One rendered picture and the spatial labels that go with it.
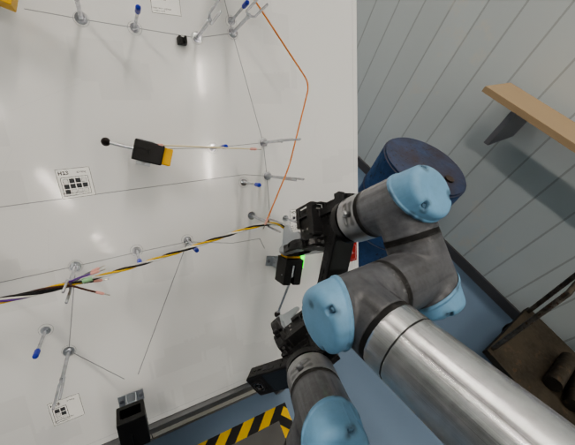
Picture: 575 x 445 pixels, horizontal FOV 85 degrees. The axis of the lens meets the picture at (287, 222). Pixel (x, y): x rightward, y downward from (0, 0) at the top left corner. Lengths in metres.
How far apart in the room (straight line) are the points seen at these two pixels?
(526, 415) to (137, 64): 0.67
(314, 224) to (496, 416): 0.37
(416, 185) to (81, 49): 0.55
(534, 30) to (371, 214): 2.12
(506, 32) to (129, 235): 2.35
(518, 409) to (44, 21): 0.73
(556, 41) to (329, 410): 2.29
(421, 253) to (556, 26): 2.12
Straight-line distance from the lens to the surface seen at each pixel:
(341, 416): 0.42
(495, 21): 2.56
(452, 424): 0.30
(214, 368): 0.80
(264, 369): 0.60
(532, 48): 2.48
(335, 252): 0.54
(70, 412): 0.79
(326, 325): 0.33
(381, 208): 0.43
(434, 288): 0.42
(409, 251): 0.42
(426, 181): 0.42
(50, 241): 0.66
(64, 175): 0.64
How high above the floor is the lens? 1.70
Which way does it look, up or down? 47 degrees down
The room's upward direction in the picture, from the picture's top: 22 degrees clockwise
